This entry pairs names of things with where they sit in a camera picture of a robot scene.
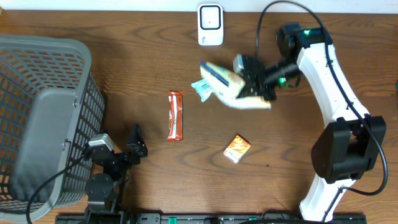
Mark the cream snack bag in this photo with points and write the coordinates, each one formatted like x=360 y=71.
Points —
x=227 y=86

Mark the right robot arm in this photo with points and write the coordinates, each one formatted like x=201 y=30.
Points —
x=350 y=143

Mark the long orange snack bar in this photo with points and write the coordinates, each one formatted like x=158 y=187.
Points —
x=175 y=116

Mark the white barcode scanner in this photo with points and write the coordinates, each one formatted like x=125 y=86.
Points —
x=210 y=24

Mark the small orange snack packet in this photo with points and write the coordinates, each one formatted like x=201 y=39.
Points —
x=236 y=149

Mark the grey plastic shopping basket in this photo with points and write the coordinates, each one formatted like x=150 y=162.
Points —
x=50 y=108

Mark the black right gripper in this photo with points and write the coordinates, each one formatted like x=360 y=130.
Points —
x=255 y=83

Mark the light green wet wipes pack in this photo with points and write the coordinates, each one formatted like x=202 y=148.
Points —
x=203 y=89

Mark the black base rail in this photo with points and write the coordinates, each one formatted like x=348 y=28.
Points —
x=155 y=218

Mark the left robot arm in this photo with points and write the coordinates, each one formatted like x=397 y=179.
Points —
x=105 y=190

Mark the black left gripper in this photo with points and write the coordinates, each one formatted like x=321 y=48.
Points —
x=129 y=158

